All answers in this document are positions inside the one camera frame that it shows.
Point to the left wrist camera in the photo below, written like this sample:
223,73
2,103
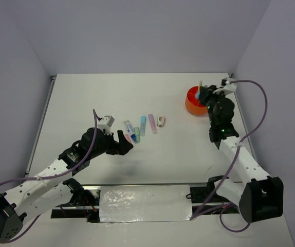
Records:
105,123

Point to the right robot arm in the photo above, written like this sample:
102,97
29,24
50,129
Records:
259,196

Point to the pink purple highlighter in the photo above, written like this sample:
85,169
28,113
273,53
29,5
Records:
152,123

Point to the small green highlighter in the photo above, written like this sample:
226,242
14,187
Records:
139,132

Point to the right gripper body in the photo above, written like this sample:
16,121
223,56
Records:
212,98

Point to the reflective silver base plate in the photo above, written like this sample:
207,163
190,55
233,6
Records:
160,203

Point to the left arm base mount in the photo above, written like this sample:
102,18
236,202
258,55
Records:
84,203

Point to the light blue highlighter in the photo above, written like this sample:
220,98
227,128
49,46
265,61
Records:
142,125

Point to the small blue highlighter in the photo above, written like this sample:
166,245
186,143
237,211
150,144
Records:
197,94

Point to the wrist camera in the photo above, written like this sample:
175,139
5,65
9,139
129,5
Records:
227,86
105,123

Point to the small pink highlighter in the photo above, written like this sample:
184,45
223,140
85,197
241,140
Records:
128,138

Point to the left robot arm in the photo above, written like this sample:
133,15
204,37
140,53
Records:
55,185

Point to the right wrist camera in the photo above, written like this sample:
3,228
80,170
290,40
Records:
227,86

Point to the orange round divided container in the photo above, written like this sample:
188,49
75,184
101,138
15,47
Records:
192,104

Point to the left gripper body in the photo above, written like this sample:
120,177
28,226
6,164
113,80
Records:
108,145

